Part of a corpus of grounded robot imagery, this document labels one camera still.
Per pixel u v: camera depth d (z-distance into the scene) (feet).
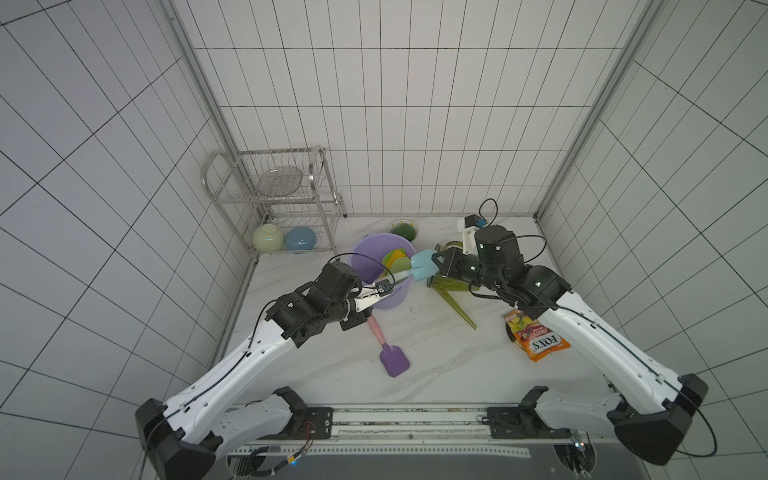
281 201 3.62
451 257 1.93
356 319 2.04
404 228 3.63
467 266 1.93
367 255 3.01
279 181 3.11
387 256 3.04
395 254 3.02
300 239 3.39
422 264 2.35
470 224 2.03
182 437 1.21
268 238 3.30
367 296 2.00
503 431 2.38
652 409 1.26
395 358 2.72
